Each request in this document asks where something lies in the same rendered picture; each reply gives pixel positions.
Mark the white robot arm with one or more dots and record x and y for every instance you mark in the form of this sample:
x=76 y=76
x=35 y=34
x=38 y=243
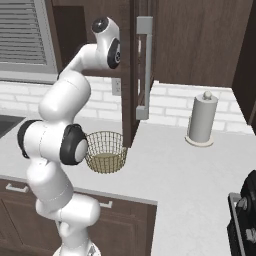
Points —
x=63 y=100

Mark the dark wood base cabinet door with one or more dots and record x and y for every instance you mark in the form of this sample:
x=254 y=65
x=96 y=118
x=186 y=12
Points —
x=123 y=236
x=23 y=223

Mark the dark wood corner cabinet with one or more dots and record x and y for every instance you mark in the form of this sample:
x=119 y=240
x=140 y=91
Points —
x=247 y=66

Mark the white paper towel roll holder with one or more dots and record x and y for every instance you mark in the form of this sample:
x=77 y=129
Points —
x=202 y=116

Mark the dark wood drawer front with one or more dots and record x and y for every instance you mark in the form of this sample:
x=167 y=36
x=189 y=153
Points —
x=13 y=196
x=126 y=208

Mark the dark sink basin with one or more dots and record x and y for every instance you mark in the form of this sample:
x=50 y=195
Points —
x=8 y=124

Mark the window with grey blinds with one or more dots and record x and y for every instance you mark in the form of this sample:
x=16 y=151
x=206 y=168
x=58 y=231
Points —
x=23 y=36

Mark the black appliance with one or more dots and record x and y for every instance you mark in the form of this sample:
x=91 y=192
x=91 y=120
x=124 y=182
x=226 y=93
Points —
x=245 y=216

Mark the white wall outlet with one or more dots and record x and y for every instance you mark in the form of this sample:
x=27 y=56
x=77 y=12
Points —
x=116 y=87

